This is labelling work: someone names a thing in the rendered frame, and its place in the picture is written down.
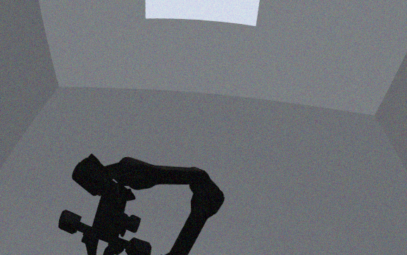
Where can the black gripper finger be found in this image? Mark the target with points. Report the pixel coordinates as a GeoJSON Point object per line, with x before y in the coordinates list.
{"type": "Point", "coordinates": [91, 243]}
{"type": "Point", "coordinates": [112, 249]}

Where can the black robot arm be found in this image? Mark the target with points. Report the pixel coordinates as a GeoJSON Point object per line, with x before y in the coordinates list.
{"type": "Point", "coordinates": [97, 179]}

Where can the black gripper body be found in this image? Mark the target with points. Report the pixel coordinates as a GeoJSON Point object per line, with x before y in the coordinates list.
{"type": "Point", "coordinates": [70, 222]}

